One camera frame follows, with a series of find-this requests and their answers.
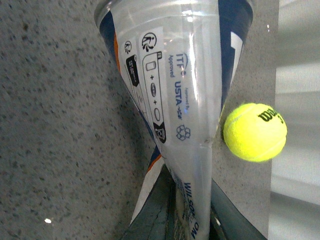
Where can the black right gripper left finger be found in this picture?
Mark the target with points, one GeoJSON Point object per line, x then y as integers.
{"type": "Point", "coordinates": [156, 219]}

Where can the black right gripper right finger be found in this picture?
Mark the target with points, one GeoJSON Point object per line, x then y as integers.
{"type": "Point", "coordinates": [226, 221]}

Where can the clear plastic tennis ball can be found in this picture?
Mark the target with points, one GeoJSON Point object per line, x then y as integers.
{"type": "Point", "coordinates": [178, 59]}

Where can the yellow Wilson 3 tennis ball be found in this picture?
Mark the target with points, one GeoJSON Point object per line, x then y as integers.
{"type": "Point", "coordinates": [255, 132]}

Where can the white pleated curtain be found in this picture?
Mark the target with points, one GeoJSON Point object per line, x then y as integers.
{"type": "Point", "coordinates": [295, 174]}

